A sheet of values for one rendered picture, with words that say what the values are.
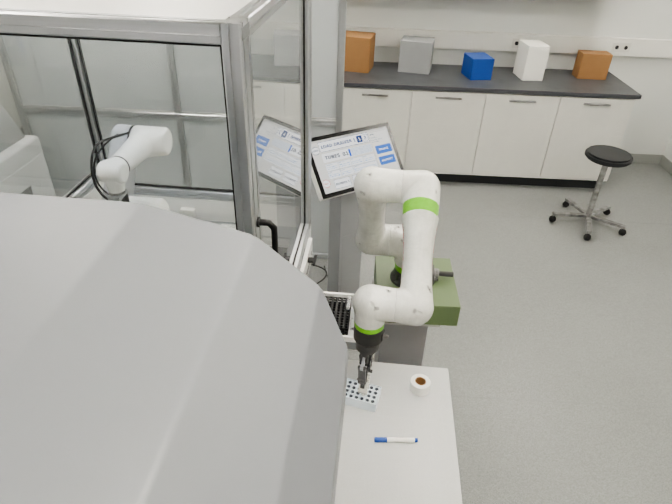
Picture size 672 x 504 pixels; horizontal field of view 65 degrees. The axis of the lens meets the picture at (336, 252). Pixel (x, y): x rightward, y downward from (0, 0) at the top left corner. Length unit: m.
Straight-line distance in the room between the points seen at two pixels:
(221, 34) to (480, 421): 2.32
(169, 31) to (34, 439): 0.80
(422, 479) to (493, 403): 1.34
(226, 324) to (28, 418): 0.25
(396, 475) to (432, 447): 0.16
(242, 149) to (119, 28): 0.33
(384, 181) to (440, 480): 0.93
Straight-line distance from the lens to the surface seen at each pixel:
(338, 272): 3.07
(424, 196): 1.71
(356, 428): 1.82
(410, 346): 2.38
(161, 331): 0.69
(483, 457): 2.79
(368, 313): 1.54
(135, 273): 0.77
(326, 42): 3.26
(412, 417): 1.87
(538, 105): 4.92
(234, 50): 1.12
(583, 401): 3.21
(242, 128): 1.16
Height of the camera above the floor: 2.20
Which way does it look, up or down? 34 degrees down
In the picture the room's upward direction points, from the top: 2 degrees clockwise
